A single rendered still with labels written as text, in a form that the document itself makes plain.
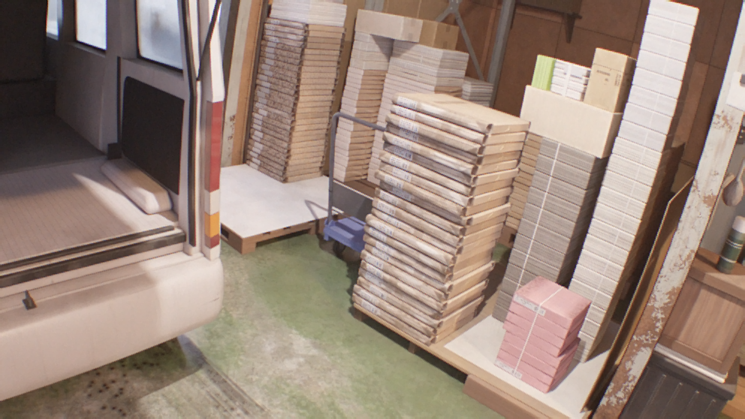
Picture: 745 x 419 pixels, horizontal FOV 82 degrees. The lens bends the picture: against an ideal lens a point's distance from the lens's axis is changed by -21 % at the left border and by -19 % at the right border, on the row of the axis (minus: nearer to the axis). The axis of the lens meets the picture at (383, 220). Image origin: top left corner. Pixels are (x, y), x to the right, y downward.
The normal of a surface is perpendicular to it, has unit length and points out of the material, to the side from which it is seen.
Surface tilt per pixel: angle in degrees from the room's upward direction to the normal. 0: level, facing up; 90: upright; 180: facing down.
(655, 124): 90
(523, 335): 90
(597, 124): 90
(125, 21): 80
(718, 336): 90
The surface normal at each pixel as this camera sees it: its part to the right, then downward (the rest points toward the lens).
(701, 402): -0.64, 0.18
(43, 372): 0.72, 0.45
